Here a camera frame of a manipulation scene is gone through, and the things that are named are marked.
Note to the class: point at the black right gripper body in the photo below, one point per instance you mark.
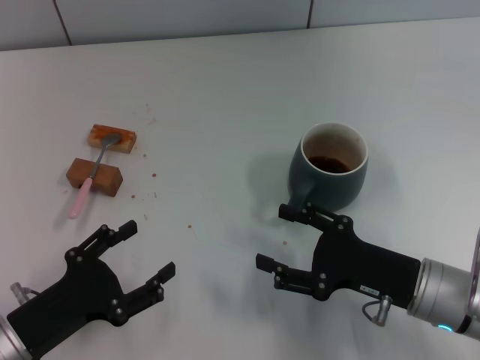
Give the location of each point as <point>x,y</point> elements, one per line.
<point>360,266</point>

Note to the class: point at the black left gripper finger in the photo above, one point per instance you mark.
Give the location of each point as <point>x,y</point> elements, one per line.
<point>101,238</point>
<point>146,292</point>

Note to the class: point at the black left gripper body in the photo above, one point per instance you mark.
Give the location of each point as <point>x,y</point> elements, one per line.
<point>78,288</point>

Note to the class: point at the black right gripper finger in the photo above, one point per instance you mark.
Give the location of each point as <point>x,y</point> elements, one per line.
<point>292,279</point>
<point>315,216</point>

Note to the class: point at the light wooden block orange stain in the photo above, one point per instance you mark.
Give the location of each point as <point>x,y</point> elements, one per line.
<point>127,144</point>

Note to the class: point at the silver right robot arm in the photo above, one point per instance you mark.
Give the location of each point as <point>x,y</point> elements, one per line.
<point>442,288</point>

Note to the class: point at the dark grey ceramic cup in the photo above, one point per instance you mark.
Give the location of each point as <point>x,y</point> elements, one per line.
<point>330,187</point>

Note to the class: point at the brown arched wooden block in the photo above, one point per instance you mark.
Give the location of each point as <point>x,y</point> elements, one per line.
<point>108,182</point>

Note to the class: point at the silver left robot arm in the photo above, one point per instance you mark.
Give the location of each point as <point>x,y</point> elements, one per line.
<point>11,341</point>

